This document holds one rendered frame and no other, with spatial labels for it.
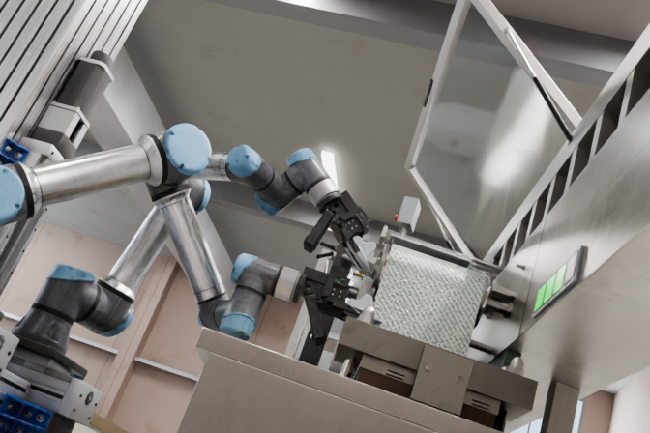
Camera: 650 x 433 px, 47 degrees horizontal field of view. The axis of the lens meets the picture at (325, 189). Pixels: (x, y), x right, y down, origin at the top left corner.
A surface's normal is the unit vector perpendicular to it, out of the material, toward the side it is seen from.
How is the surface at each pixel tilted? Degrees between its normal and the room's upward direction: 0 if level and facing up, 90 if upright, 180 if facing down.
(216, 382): 90
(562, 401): 90
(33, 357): 90
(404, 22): 90
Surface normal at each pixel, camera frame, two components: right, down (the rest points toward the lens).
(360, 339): 0.04, -0.42
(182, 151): 0.64, -0.22
